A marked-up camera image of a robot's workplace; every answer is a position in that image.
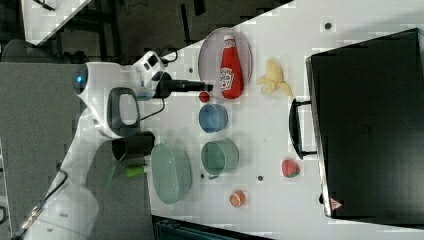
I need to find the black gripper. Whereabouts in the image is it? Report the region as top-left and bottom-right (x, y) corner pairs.
(152, 71), (213, 99)

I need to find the red ketchup bottle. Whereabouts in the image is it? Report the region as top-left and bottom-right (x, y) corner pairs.
(219, 34), (244, 99)

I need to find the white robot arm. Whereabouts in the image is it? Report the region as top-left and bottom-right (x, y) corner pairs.
(11, 62), (213, 240)

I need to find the pink round plate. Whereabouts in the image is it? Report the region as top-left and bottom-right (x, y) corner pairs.
(198, 28), (252, 100)

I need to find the small red strawberry toy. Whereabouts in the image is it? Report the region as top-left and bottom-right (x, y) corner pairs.
(199, 92), (210, 103)

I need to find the blue cup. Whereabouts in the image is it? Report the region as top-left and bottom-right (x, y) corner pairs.
(198, 104), (228, 133)

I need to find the green mug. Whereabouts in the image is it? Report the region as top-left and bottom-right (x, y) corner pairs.
(201, 139), (239, 180)

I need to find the green perforated colander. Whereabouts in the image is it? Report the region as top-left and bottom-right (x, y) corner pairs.
(151, 143), (192, 205)

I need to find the peeled banana toy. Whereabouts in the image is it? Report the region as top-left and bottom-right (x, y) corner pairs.
(257, 59), (293, 97)

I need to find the orange slice toy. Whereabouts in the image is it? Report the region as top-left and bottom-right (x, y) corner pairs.
(229, 190), (246, 208)

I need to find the large red strawberry toy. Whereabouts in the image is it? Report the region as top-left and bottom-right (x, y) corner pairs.
(282, 159), (300, 178)

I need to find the black toaster oven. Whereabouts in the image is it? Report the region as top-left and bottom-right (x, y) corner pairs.
(305, 28), (424, 229)

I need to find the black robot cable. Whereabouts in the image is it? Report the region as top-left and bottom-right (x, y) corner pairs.
(139, 98), (166, 122)

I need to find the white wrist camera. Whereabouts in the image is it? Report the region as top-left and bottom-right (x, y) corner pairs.
(133, 51), (165, 80)

